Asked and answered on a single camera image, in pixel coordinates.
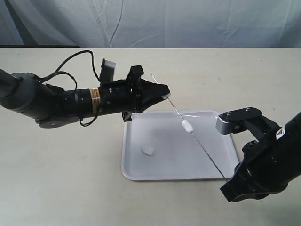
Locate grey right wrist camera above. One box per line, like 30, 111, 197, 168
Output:
215, 107, 262, 135

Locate white rectangular tray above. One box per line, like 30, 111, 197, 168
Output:
121, 111, 239, 181

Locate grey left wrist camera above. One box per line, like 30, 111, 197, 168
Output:
99, 58, 116, 84

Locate thin metal skewer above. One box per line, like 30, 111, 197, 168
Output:
151, 74, 229, 182

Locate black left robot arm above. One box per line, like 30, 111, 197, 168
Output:
0, 65, 170, 129

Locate white backdrop curtain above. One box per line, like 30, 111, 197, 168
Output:
0, 0, 301, 48

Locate white foam piece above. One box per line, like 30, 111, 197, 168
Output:
182, 120, 194, 134
162, 93, 171, 99
141, 146, 155, 156

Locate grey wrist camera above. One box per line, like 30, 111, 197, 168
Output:
99, 58, 116, 84
215, 107, 262, 135

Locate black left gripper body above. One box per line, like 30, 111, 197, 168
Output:
99, 65, 144, 122

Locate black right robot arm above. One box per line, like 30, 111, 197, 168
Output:
220, 114, 301, 202

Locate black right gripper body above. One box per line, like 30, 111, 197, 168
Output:
234, 134, 296, 194

